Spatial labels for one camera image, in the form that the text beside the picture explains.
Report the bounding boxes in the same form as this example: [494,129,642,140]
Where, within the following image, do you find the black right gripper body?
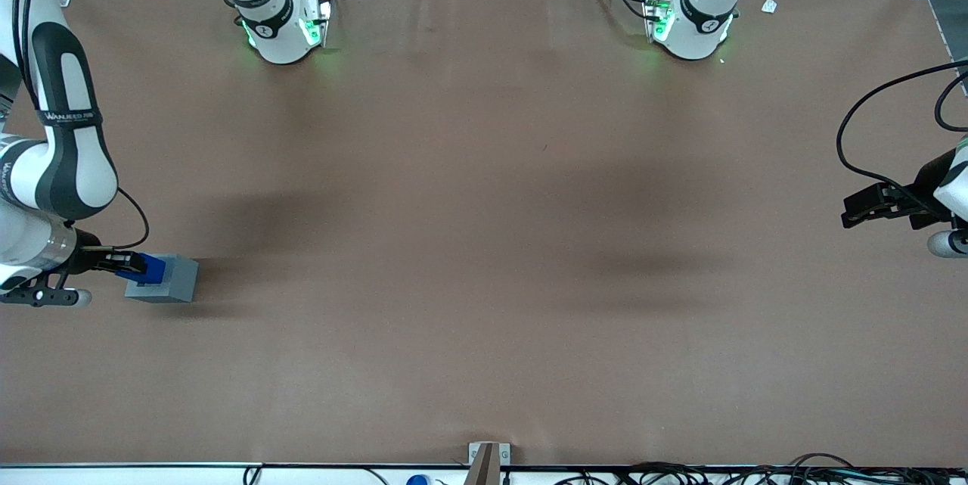
[73,231,116,275]

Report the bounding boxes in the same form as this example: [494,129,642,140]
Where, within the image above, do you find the brown table cover sheet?
[0,0,968,468]

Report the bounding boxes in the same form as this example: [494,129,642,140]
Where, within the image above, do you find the gray metal bracket plate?
[468,442,511,465]

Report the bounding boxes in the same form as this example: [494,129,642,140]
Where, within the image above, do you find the long black left arm cable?
[836,60,968,206]

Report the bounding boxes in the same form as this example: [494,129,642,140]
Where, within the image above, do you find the short looped black cable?
[934,71,968,132]

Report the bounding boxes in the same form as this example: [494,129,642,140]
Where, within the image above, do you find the black tangled cable bundle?
[556,453,968,485]

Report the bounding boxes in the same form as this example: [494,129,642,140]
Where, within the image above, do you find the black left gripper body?
[881,148,961,215]

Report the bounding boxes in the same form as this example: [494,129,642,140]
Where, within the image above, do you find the blue square plastic part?
[138,253,167,286]

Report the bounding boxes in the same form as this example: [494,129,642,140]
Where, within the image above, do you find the gray square hollow base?
[125,254,200,304]

